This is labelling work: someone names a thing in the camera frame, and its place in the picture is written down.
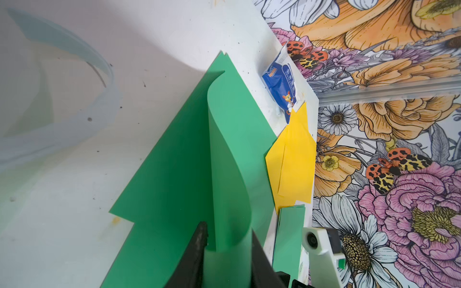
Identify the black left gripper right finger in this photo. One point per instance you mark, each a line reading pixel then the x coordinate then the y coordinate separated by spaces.
pixel 262 273

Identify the blue white snack packet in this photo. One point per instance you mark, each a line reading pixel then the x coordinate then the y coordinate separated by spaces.
pixel 279 80

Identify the yellow paper sheet top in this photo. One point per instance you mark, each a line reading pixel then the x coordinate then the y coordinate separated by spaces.
pixel 291 162

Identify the clear plastic film piece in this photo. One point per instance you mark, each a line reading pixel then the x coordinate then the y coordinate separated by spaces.
pixel 56 90

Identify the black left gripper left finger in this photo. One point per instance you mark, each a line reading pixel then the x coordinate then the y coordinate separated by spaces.
pixel 189 271

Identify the large green paper sheet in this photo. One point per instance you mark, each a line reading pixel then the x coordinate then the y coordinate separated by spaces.
pixel 288 245

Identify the aluminium corner post right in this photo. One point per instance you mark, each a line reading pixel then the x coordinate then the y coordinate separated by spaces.
pixel 427 88

